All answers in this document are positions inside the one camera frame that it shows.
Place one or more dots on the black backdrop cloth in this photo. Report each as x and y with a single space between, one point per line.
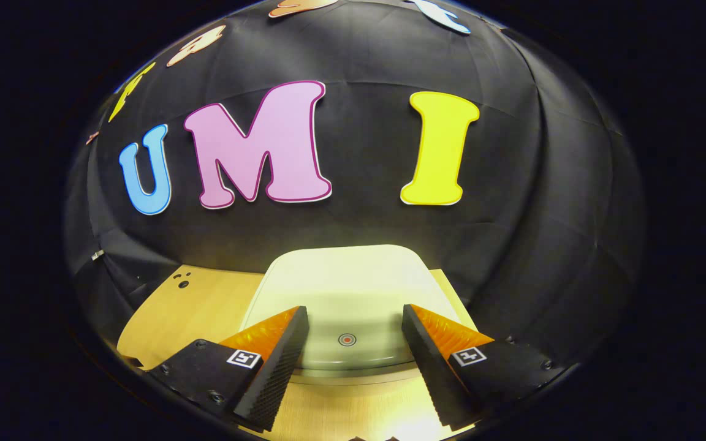
359 214

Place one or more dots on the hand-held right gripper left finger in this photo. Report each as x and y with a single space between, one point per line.
279 367

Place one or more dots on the wooden desktop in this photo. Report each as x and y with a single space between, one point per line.
200 306

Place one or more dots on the copper metal clip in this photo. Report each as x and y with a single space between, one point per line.
91 138

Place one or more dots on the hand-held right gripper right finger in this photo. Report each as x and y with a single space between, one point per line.
429 367

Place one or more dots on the pale green desktop garbage bin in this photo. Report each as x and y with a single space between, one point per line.
353 282

